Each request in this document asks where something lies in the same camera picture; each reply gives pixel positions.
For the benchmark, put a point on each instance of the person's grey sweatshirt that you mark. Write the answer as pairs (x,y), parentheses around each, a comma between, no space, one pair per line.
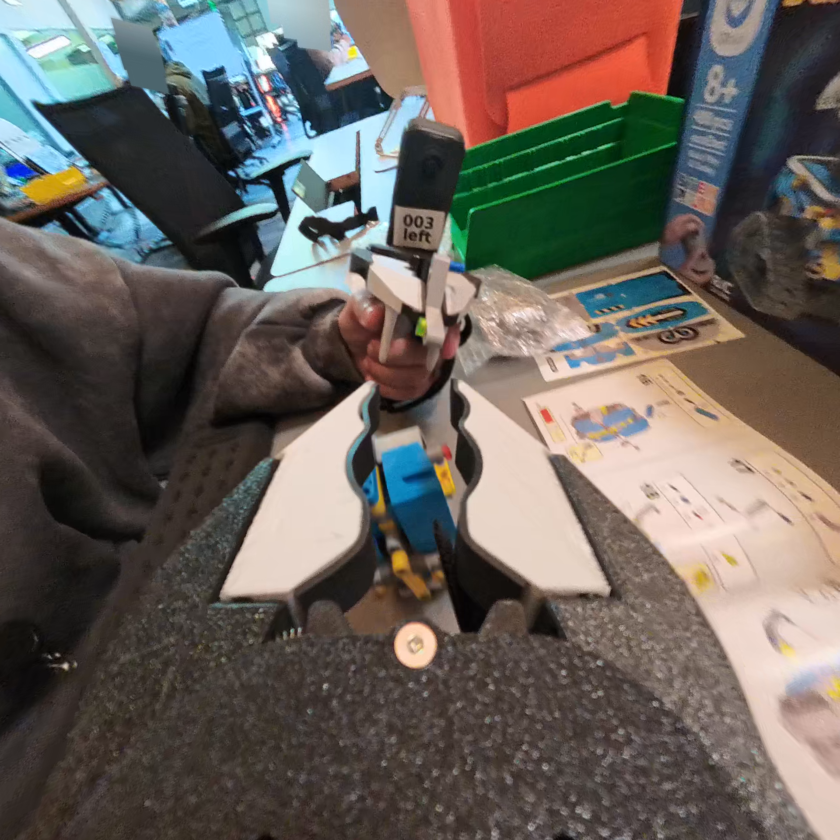
(79,394)

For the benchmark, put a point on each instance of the green plastic bin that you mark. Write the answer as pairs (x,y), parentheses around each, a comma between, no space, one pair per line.
(564,210)

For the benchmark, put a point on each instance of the dark blue toy set box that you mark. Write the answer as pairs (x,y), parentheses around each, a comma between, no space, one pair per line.
(754,164)

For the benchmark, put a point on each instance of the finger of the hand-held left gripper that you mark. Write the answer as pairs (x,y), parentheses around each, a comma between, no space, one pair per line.
(394,285)
(463,294)

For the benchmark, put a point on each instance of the white table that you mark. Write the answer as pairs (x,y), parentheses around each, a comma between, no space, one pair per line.
(328,151)

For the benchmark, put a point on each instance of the beige shell chair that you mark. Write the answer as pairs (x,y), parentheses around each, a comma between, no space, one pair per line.
(380,39)

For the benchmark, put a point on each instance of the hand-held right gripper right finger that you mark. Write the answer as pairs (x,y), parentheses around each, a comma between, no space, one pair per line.
(531,518)

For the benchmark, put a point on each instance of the person's left hand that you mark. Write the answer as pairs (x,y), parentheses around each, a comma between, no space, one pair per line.
(358,331)

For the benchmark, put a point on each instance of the blue sticker sheet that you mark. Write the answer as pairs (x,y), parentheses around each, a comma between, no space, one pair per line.
(630,295)

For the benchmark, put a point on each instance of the person's left forearm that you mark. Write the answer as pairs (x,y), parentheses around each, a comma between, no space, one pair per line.
(282,341)

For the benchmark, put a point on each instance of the yellow bin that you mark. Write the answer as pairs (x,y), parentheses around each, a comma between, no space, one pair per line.
(56,184)

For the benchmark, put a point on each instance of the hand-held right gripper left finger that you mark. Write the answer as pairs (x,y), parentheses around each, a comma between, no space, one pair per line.
(295,518)

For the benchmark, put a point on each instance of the crumpled clear plastic bag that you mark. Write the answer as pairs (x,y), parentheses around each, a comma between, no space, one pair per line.
(518,315)

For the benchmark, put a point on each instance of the black dimpled pad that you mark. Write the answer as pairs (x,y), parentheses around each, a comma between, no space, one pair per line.
(203,485)

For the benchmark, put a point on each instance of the black office chair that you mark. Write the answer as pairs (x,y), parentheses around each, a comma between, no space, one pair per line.
(144,170)

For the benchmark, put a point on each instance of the white instruction booklet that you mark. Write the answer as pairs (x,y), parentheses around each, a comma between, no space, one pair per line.
(689,499)

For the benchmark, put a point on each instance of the black zipper pull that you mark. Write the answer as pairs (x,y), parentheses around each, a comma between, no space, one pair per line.
(19,649)

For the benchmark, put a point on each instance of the blue toy brick vehicle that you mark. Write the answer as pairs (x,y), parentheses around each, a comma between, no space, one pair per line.
(410,485)

